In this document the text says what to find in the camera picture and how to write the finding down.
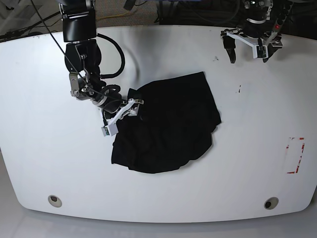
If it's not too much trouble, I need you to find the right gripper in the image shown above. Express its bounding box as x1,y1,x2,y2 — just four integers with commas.
98,93,144,121

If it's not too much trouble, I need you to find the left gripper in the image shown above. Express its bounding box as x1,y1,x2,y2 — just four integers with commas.
222,21,283,63

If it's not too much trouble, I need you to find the black T-shirt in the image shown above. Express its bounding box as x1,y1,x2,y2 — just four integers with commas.
111,72,221,174

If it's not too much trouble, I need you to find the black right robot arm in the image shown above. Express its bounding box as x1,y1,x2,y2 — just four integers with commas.
58,0,143,121

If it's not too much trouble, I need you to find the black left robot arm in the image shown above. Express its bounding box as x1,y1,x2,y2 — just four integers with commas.
220,0,283,63

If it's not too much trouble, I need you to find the black power strip red light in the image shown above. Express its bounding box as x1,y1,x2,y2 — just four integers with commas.
272,8,289,33

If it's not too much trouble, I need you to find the red tape rectangle marking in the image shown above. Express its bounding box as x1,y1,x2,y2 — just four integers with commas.
283,137,305,174

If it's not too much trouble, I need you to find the black tripod rod on floor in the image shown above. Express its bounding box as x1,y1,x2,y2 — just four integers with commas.
0,11,61,42

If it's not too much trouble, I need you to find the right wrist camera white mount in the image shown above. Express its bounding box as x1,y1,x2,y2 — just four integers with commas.
102,99,139,136

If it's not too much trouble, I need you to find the left table cable grommet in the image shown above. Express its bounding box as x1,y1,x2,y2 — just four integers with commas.
48,195,62,208

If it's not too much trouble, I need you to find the table cable grommet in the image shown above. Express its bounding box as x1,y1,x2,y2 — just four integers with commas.
48,195,62,208
264,197,279,210

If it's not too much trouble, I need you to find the right table cable grommet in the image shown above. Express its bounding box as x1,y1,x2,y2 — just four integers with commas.
264,197,279,210

